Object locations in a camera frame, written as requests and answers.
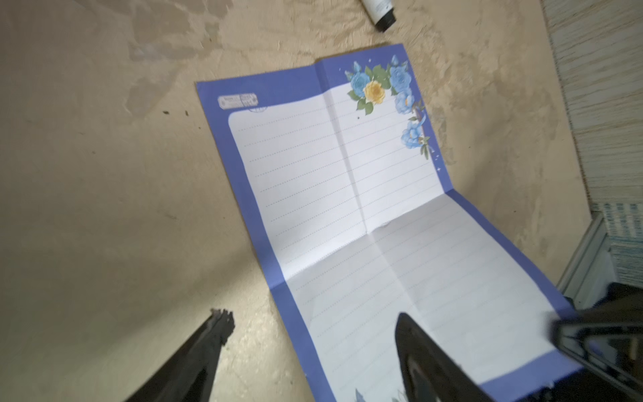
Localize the black white marker pen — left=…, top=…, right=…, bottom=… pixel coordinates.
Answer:
left=361, top=0, right=396, bottom=33

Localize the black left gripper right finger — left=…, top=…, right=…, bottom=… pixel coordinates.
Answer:
left=395, top=313, right=492, bottom=402

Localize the blue floral letter paper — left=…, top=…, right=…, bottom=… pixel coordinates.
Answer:
left=197, top=45, right=579, bottom=401

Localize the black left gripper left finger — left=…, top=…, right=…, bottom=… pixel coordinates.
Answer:
left=127, top=309, right=235, bottom=402

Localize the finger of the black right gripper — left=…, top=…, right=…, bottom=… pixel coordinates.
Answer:
left=551, top=293, right=642, bottom=400

